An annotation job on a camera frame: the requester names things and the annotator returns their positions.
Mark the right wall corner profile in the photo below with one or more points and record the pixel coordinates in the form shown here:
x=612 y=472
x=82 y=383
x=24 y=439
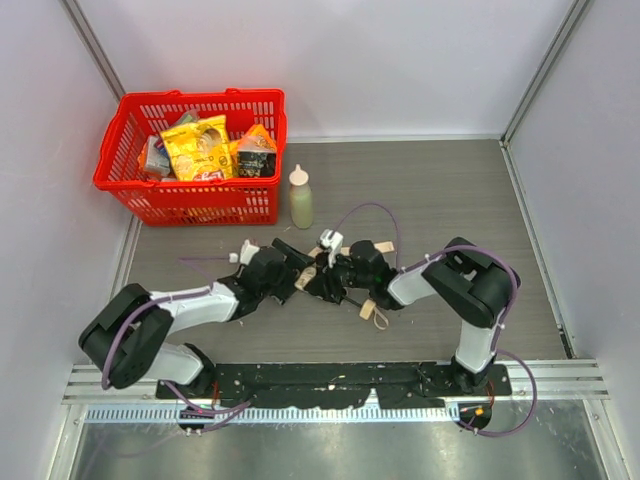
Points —
x=574 y=16

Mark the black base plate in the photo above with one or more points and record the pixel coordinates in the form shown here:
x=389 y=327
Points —
x=397 y=385

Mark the cream folding umbrella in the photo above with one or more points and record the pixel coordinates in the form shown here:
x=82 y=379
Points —
x=370 y=310

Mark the grey box in basket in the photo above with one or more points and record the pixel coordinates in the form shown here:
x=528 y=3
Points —
x=152 y=162

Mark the yellow snack bag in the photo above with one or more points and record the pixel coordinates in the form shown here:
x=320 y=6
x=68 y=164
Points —
x=200 y=151

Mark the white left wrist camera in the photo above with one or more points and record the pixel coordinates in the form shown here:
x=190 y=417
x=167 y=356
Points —
x=247 y=251

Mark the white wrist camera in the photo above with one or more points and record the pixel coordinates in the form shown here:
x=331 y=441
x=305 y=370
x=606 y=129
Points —
x=331 y=242
x=247 y=251

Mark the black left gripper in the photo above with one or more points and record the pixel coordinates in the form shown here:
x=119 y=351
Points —
x=286 y=270

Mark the orange snack bag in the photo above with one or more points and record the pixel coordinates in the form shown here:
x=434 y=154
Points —
x=256 y=139

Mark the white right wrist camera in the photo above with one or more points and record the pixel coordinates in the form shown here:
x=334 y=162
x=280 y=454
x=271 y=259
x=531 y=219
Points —
x=331 y=242

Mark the grey slotted cable duct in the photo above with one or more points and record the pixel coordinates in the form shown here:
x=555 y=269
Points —
x=174 y=413

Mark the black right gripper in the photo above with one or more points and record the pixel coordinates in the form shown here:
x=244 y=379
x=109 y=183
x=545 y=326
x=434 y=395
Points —
x=329 y=282

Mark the black snack packet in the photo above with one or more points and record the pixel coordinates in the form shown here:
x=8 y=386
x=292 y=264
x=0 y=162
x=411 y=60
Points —
x=256 y=163

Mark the clear plastic bottle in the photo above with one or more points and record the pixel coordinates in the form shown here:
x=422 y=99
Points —
x=300 y=198

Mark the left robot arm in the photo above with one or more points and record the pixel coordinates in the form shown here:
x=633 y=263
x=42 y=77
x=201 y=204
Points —
x=127 y=339

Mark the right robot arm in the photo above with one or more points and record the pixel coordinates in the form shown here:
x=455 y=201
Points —
x=478 y=286

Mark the red plastic shopping basket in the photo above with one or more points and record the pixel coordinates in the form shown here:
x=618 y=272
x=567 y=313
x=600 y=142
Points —
x=238 y=201

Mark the grey wall corner profile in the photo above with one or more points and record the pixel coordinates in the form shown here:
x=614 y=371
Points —
x=88 y=37

